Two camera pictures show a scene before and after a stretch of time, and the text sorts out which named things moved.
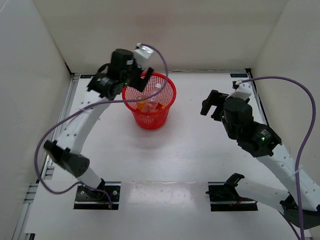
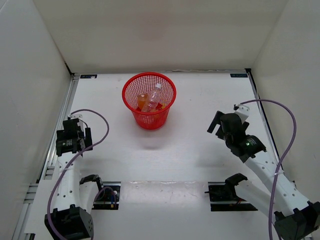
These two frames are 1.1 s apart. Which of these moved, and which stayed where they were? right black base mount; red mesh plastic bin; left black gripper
Moved: left black gripper
Stayed: right black base mount; red mesh plastic bin
